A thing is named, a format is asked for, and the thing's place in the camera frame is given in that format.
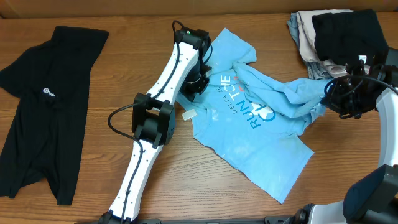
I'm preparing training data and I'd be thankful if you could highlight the folded beige garment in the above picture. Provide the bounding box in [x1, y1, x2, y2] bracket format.
[296, 9, 353, 80]

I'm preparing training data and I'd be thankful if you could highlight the black polo shirt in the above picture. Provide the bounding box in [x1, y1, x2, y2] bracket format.
[1, 26, 109, 205]

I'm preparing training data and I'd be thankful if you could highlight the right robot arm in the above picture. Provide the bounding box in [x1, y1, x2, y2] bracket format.
[275, 47, 397, 224]

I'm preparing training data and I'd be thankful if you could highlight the folded black garment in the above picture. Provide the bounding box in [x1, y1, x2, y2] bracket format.
[312, 9, 389, 65]

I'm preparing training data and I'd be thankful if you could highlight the light blue printed t-shirt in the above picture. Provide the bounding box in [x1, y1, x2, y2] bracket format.
[177, 29, 326, 202]

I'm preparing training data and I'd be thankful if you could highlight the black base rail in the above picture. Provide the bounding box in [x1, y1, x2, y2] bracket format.
[74, 215, 299, 224]

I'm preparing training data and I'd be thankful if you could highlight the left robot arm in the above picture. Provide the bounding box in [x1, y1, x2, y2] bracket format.
[99, 27, 212, 223]

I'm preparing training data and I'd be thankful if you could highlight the folded blue denim garment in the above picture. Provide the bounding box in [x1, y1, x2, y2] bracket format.
[287, 12, 332, 80]

